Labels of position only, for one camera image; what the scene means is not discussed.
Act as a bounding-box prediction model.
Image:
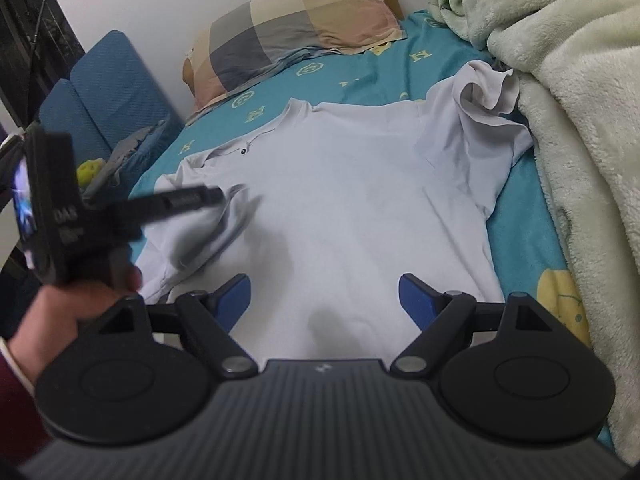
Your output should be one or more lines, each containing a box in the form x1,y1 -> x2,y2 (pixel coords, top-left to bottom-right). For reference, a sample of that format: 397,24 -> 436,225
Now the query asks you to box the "white shirt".
134,59 -> 535,361

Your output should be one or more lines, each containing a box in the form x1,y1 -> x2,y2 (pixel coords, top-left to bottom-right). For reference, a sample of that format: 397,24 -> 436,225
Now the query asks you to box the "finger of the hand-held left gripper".
125,186 -> 224,227

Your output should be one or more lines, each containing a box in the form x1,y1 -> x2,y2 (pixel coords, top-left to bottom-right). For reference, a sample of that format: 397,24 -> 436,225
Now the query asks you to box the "grey cloth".
87,120 -> 170,196

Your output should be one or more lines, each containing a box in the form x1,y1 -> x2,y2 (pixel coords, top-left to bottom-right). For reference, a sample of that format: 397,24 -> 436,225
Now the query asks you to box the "plaid pillow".
192,0 -> 407,111

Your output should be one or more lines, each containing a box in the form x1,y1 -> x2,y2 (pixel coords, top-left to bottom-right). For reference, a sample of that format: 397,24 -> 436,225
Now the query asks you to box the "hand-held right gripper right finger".
390,272 -> 553,376

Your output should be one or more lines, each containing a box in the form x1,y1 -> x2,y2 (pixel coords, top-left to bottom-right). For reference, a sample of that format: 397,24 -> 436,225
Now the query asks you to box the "blue covered chair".
70,30 -> 185,196
39,78 -> 113,196

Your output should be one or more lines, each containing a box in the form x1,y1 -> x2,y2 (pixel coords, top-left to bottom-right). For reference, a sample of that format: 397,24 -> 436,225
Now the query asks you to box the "person's left hand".
7,265 -> 146,386

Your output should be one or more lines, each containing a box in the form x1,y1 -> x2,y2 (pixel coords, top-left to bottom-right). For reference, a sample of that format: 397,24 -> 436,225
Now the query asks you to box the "dark barred window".
0,0 -> 86,128

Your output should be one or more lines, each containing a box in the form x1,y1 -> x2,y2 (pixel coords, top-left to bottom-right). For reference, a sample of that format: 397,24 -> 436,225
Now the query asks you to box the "yellow-green plush toy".
76,159 -> 107,187

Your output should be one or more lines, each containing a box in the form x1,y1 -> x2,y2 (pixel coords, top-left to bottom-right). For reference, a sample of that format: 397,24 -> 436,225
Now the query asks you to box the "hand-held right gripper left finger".
97,272 -> 258,376

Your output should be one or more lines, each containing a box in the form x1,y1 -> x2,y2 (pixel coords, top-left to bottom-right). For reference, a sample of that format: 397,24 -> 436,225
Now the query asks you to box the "pale green fleece blanket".
425,0 -> 640,466

